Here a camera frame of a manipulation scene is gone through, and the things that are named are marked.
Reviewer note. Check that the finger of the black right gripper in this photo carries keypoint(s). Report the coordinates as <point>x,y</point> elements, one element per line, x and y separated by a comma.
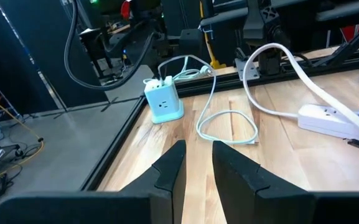
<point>191,43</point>
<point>158,53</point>

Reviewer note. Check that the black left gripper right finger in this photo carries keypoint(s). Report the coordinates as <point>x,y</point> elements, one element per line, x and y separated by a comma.
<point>275,208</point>

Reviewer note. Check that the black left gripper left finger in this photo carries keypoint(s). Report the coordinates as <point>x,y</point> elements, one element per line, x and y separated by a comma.
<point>89,208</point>

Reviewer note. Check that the white power strip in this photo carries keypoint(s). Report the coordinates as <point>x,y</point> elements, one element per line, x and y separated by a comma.
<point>322,123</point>

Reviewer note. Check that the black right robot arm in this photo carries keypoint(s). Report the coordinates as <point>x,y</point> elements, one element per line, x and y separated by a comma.
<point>266,18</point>

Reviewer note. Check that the pale cube power strip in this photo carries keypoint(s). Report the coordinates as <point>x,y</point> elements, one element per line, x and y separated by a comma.
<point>163,102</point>

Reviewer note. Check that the black partition panel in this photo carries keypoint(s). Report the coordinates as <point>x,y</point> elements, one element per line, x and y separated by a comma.
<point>26,46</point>

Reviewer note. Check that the red storage bins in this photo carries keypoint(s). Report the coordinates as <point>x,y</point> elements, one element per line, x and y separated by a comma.
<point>353,32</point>

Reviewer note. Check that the grey metal corner bracket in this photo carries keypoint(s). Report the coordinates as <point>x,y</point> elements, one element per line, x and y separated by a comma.
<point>247,70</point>

